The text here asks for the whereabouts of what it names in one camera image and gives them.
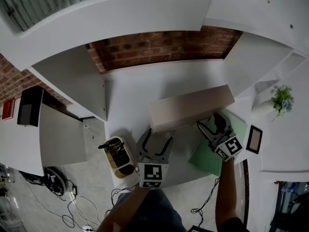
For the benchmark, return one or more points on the person's black shirt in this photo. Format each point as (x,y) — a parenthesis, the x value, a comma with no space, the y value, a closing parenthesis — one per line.
(234,226)

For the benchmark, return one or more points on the white side cabinet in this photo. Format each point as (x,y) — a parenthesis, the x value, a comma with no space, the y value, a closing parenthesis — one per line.
(60,139)

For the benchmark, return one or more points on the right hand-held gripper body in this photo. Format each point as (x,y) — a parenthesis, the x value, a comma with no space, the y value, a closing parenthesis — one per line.
(228,147)

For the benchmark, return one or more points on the round black device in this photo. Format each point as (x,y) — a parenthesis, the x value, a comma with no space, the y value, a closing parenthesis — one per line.
(55,180)

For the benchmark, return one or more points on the person's left forearm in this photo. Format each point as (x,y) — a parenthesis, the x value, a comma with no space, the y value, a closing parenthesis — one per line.
(125,209)

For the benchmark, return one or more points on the dark framed window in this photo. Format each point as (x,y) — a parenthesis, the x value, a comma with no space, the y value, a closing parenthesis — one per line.
(292,207)

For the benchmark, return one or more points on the black picture frame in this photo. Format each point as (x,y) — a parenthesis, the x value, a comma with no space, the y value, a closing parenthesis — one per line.
(254,140)

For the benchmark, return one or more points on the white power strip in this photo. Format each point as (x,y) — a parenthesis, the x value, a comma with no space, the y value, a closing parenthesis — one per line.
(87,228)

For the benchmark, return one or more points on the red box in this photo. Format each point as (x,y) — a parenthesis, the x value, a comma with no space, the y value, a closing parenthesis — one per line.
(8,109)

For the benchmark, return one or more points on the white vase with flowers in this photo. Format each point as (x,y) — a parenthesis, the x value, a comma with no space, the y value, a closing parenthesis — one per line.
(281,98)

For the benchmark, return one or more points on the beige cardboard box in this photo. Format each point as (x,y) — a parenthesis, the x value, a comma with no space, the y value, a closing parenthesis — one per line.
(190,107)

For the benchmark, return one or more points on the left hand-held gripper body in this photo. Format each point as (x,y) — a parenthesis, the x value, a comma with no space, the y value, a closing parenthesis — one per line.
(152,173)

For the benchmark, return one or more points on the person's right forearm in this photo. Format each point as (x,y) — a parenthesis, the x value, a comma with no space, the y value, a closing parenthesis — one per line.
(225,192)

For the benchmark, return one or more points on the black box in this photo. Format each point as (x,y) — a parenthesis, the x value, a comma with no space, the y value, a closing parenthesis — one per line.
(29,107)

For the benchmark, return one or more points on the person's blue jeans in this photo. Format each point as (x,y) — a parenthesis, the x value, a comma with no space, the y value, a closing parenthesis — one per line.
(154,211)

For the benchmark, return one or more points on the black power adapter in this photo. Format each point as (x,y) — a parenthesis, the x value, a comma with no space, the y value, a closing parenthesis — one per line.
(74,190)

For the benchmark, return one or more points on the white desk hutch unit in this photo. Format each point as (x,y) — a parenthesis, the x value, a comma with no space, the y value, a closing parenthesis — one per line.
(144,20)

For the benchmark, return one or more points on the cream pen holder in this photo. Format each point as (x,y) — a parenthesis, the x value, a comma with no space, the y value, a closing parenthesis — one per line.
(120,163)

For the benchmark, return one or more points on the black pen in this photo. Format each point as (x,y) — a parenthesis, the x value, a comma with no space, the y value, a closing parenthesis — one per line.
(109,145)

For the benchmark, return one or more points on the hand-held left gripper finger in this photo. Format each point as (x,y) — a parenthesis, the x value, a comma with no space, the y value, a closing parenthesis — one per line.
(167,147)
(142,145)

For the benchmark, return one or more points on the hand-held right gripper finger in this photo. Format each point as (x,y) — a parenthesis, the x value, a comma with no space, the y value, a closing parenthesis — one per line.
(223,127)
(207,133)

